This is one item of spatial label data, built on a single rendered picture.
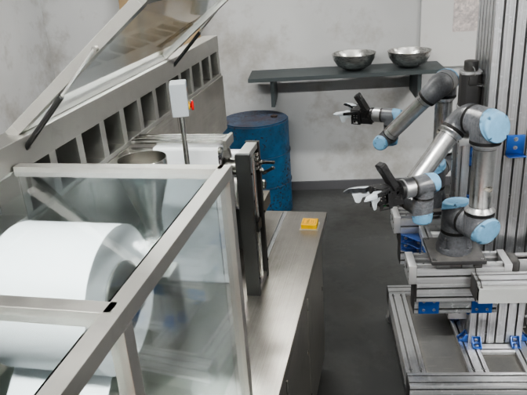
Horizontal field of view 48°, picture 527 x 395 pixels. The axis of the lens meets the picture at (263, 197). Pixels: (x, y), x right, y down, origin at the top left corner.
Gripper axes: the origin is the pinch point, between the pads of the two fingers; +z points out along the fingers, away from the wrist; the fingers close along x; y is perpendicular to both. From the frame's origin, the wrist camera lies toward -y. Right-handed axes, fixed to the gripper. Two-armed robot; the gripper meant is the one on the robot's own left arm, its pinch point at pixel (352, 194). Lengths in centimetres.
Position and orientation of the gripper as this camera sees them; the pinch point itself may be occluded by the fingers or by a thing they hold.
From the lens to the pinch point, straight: 210.2
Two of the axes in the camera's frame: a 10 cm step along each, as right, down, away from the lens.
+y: 1.2, 9.6, 2.7
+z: -9.3, 2.0, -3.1
